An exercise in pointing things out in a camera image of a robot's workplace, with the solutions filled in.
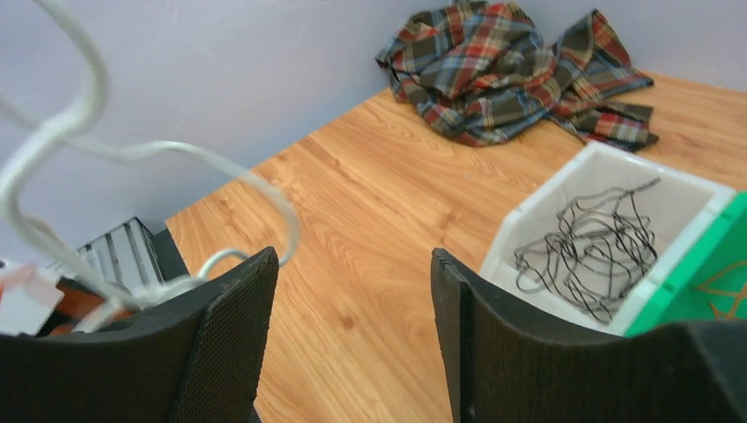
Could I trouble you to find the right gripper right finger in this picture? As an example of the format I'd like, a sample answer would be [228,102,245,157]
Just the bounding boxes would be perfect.
[431,249,746,422]

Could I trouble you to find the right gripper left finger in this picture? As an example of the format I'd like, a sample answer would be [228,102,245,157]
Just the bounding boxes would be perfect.
[1,247,279,422]

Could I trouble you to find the black cable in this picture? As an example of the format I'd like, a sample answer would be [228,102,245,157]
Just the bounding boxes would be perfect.
[513,177,663,326]

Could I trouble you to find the orange cable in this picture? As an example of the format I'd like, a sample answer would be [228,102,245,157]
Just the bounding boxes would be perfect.
[694,259,747,323]

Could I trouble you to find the white plastic bin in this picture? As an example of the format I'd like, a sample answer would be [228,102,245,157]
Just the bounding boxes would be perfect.
[479,142,736,336]

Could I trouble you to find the green plastic bin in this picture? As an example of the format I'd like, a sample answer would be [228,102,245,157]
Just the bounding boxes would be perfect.
[625,191,746,337]

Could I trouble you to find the plaid cloth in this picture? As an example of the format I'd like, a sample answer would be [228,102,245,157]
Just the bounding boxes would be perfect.
[375,1,658,152]

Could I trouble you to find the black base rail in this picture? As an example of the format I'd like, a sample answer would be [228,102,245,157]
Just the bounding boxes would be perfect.
[39,218,189,337]

